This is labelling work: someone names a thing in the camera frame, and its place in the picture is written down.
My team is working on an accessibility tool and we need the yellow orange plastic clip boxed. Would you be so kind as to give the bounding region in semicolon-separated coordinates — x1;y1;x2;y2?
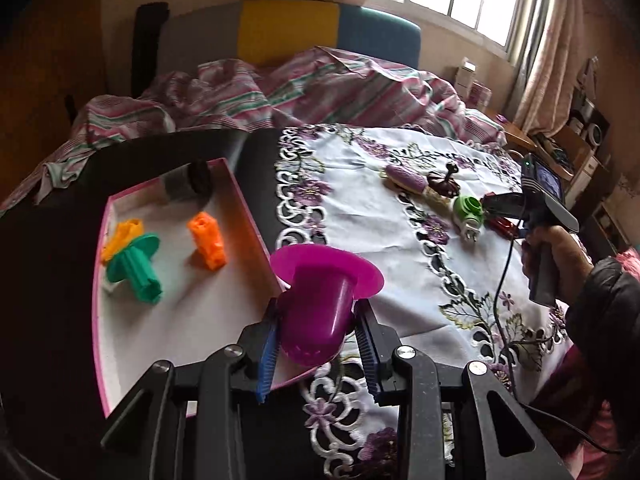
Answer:
101;218;146;263

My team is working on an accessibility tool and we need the embroidered floral tablecloth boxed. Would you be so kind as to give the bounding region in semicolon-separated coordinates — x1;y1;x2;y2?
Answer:
272;122;576;480

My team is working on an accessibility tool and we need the teal flanged plastic piece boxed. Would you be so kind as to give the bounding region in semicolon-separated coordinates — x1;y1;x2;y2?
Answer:
106;233;163;305

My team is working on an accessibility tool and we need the light green plug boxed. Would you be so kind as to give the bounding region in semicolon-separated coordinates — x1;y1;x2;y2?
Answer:
452;195;486;243

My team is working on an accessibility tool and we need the person's right hand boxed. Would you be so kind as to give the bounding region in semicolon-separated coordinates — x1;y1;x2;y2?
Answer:
522;225;594;306

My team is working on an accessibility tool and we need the white carton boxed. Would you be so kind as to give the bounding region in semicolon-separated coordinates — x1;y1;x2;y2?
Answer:
456;57;478;98

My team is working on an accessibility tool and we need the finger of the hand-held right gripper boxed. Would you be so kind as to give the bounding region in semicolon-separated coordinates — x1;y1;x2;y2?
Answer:
481;192;525;217

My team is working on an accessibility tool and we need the pink-edged white tray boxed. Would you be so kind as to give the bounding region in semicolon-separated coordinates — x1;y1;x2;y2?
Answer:
92;158;321;418

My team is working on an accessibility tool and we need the brown spinning top ornament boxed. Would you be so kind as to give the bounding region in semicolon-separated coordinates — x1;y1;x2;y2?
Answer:
426;164;461;200

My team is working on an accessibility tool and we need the pink purple carton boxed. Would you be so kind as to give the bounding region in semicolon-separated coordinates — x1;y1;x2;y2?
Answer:
467;82;493;108

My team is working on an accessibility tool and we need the person's right forearm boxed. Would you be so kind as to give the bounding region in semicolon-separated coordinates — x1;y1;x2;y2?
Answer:
565;255;640;391

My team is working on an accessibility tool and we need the wooden nightstand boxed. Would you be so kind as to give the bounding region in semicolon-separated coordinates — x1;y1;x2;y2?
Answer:
492;112;538;156

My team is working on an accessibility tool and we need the grey yellow blue headboard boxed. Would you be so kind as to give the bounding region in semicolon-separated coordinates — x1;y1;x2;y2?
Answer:
157;0;421;73

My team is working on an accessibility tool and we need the wooden shelf unit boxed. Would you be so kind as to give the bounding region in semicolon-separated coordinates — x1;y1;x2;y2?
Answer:
565;57;613;161

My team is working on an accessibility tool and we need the striped pink green blanket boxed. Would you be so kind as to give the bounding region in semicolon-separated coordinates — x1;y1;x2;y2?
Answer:
0;46;508;211

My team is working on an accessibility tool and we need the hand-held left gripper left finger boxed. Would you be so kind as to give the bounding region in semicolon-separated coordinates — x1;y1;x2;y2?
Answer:
100;300;281;480

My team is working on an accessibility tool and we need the black cable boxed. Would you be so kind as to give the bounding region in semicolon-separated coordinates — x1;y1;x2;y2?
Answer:
491;205;640;457

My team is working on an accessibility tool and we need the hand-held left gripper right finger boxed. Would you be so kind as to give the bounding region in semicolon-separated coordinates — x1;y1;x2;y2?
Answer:
352;300;576;480

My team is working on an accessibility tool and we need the dark red translucent piece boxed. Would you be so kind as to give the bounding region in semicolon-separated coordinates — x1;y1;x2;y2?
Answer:
487;215;516;238

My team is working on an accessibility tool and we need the wooden wardrobe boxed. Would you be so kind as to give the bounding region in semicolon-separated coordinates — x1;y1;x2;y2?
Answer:
0;0;108;161

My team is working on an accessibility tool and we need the purple brush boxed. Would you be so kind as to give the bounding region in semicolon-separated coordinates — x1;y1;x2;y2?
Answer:
384;164;453;216

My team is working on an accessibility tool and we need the black cylinder lens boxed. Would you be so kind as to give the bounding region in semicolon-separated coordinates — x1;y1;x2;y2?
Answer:
165;160;216;206

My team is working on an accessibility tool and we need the orange plastic block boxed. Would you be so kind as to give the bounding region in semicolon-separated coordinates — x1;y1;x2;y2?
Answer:
188;211;227;269

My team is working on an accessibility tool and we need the person's pink clothing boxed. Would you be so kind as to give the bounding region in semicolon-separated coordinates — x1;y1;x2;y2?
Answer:
530;350;640;480

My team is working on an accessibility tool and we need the magenta plastic cup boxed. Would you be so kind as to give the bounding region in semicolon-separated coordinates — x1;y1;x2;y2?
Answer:
270;244;385;367

